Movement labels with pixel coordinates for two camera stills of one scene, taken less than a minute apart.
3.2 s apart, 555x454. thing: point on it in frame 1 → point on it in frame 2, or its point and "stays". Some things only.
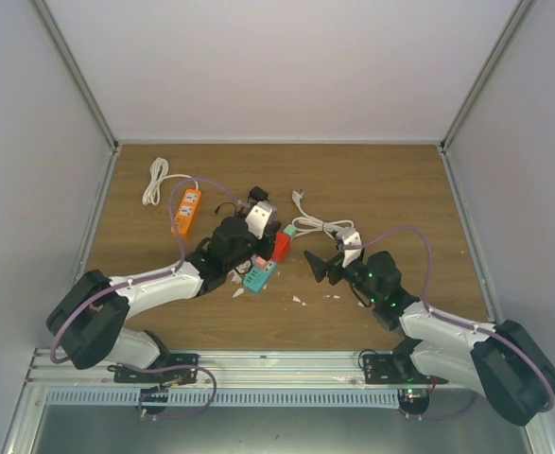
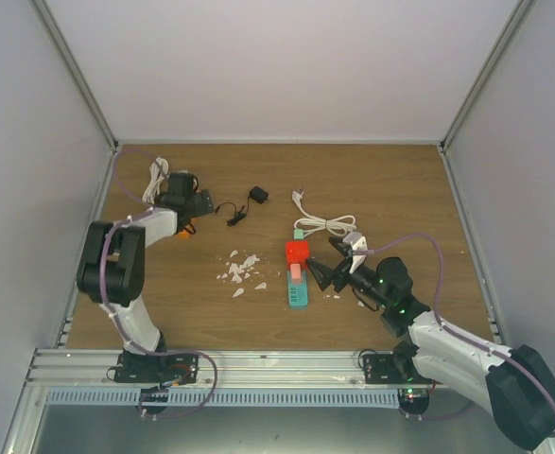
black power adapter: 258,194 stays
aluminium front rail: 229,367 stays
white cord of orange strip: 159,174 stays
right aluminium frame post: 519,12 stays
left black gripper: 269,235 → 203,205
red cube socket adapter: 282,247 → 296,252
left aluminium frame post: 45,16 stays
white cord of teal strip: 309,223 stays
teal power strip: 256,276 → 298,292
